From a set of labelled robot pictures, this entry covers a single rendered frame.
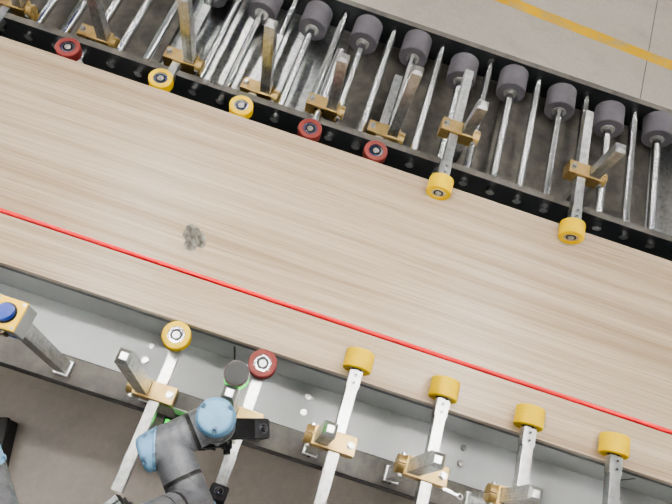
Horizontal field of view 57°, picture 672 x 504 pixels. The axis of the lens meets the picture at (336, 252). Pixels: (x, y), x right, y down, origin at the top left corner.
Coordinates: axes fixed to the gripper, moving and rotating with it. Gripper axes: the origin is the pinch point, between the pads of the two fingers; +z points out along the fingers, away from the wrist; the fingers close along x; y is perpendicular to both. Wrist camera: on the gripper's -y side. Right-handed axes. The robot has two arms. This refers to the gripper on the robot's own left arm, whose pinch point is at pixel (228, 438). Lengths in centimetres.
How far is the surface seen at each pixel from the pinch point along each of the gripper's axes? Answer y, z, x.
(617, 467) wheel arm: -104, 5, 12
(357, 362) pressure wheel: -34.1, 2.8, -18.6
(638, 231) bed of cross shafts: -141, 17, -66
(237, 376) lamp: -2.1, -13.9, -12.1
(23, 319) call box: 44, -20, -25
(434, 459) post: -46.3, -16.0, 8.7
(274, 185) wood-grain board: -14, 11, -78
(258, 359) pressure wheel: -8.0, 10.5, -22.0
